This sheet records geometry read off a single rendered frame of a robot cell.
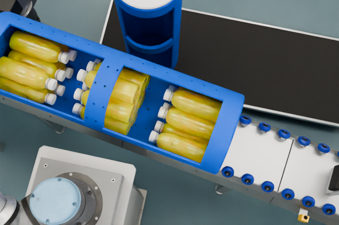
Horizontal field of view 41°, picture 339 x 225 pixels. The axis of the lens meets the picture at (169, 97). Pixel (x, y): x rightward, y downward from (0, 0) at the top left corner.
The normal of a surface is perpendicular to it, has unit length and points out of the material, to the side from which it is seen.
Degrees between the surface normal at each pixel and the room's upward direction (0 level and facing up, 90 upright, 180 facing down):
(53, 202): 8
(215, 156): 47
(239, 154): 0
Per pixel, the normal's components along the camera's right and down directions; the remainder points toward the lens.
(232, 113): 0.09, -0.46
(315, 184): 0.00, -0.25
